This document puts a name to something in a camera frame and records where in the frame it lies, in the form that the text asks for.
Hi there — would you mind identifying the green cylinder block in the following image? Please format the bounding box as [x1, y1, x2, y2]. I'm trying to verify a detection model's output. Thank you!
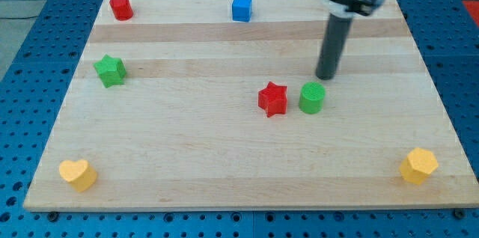
[299, 82, 326, 115]

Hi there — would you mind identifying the yellow hexagon block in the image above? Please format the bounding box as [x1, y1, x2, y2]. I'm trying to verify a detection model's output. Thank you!
[399, 147, 439, 185]

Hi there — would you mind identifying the yellow heart block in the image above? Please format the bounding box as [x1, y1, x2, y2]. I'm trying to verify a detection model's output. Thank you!
[58, 159, 98, 192]

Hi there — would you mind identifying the wooden board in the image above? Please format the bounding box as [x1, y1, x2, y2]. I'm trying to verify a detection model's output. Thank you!
[23, 0, 478, 212]

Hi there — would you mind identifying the green star block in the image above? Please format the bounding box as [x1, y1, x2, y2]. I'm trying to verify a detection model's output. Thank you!
[94, 55, 126, 88]

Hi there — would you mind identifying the red cylinder block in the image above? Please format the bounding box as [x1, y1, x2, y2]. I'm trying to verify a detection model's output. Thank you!
[109, 0, 133, 21]

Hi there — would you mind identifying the blue cube block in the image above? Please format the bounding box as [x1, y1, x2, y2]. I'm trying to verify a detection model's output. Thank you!
[231, 0, 252, 22]

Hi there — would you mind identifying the red star block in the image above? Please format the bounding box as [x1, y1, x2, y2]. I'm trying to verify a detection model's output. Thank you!
[257, 82, 287, 118]

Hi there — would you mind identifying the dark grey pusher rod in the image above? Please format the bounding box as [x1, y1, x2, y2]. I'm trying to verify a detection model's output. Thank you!
[316, 13, 353, 80]

